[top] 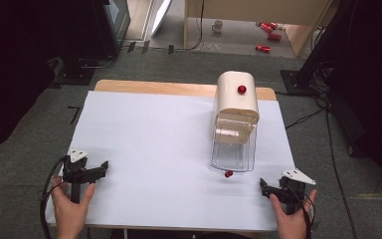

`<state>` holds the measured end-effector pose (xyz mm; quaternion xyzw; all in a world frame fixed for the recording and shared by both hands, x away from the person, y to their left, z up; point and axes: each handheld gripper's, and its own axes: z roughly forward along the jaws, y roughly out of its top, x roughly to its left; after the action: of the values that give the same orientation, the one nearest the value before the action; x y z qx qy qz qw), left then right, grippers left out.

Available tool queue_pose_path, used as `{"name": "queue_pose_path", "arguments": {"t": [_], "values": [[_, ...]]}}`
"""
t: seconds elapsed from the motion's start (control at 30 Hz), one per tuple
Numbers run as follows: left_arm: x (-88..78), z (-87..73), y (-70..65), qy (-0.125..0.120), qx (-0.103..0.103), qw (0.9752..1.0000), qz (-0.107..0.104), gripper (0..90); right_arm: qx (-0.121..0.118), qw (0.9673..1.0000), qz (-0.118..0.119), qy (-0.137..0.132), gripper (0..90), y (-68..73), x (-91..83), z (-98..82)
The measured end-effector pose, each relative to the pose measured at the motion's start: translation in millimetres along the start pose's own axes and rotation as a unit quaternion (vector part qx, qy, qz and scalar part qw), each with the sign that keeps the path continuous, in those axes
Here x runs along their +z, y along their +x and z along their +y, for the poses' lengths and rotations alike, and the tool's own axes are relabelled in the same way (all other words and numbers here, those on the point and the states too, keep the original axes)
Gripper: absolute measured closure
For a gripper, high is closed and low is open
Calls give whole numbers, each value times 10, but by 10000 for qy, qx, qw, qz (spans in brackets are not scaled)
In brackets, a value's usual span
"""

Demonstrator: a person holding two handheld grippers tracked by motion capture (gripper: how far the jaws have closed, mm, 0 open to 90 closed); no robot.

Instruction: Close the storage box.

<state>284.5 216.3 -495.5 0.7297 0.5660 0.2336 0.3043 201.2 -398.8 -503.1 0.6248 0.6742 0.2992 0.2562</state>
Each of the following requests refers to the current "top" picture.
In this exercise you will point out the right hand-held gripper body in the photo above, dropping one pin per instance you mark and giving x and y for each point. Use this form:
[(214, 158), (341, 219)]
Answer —
[(293, 189)]

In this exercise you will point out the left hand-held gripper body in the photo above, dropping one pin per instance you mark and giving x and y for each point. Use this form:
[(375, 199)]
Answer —
[(76, 174)]

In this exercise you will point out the person's right hand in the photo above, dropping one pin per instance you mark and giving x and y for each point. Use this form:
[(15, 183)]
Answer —
[(291, 222)]

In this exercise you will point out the person's left hand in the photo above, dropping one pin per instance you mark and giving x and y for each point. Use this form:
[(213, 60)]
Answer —
[(70, 212)]

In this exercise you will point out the small red ball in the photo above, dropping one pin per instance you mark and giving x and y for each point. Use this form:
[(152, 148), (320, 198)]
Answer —
[(228, 173)]

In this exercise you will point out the white table sheet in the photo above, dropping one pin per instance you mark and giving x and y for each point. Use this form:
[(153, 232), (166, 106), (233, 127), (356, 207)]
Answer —
[(152, 156)]

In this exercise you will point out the black tape mark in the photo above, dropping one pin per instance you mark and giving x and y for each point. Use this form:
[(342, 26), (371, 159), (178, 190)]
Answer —
[(75, 114)]

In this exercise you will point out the cream dispenser with clear bin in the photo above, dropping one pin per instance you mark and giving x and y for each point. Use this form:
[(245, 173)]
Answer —
[(236, 116)]

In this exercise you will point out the black stand base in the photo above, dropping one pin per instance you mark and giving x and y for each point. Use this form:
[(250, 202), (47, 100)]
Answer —
[(74, 73), (293, 83)]

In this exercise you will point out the red can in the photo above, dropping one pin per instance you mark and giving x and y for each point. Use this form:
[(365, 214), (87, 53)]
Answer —
[(263, 48), (274, 37), (273, 25), (266, 27)]

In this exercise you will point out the white board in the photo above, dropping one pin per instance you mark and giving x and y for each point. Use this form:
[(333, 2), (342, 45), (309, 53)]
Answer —
[(161, 15)]

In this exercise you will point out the beige mug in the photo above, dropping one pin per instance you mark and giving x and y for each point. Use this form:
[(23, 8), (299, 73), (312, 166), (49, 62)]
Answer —
[(217, 26)]

